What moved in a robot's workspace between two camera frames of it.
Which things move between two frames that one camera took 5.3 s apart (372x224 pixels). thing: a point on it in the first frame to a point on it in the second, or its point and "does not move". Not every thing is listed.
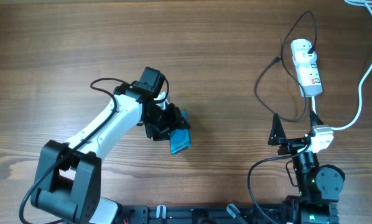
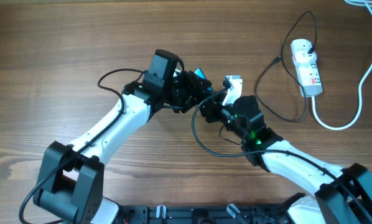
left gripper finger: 180,122 to 198,83
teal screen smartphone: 181,139 to 199,72
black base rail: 200,214 does not move
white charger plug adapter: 302,57 does not move
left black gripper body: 166,121 to 190,86
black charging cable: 310,51 does not move
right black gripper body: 293,142 to 209,110
